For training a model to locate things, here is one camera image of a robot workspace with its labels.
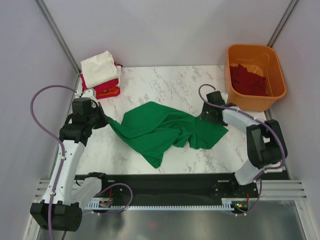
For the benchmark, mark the pink folded t-shirt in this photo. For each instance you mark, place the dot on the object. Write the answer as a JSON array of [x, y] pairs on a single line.
[[106, 85]]

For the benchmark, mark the slotted cable duct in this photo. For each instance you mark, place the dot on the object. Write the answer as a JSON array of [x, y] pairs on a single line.
[[152, 203]]

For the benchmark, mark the white folded t-shirt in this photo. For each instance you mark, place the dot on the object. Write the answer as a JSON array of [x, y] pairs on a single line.
[[99, 69]]

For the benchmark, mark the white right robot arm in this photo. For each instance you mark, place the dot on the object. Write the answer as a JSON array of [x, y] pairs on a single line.
[[265, 144]]

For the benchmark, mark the left aluminium frame post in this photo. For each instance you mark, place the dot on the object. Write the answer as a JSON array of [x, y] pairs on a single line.
[[57, 34]]

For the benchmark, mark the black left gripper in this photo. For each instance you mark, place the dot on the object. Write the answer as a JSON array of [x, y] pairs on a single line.
[[104, 119]]

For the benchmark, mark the aluminium frame post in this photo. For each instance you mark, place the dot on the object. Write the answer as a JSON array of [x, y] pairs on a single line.
[[282, 22], [57, 34]]

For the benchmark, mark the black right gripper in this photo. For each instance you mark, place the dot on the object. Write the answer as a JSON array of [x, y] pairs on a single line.
[[206, 108]]

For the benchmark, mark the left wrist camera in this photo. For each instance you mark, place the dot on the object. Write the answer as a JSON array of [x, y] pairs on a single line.
[[89, 93]]

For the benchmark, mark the aluminium front rail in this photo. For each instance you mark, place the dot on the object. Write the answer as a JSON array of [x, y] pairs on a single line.
[[272, 190]]

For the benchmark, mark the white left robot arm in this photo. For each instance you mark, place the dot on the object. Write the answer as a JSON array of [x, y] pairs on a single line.
[[62, 206]]

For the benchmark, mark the right aluminium frame post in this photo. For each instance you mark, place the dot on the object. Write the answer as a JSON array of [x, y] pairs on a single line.
[[282, 22]]

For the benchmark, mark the orange plastic tub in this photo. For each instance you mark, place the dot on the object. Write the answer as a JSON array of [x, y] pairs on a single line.
[[263, 61]]

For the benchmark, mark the dark red t-shirt in tub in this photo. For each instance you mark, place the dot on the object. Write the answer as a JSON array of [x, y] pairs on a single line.
[[247, 83]]

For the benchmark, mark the green t-shirt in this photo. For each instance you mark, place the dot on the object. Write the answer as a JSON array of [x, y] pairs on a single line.
[[151, 129]]

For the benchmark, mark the orange folded t-shirt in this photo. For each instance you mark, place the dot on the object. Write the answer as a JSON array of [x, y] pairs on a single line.
[[112, 91]]

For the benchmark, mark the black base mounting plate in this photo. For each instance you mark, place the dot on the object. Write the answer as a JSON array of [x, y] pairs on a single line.
[[167, 186]]

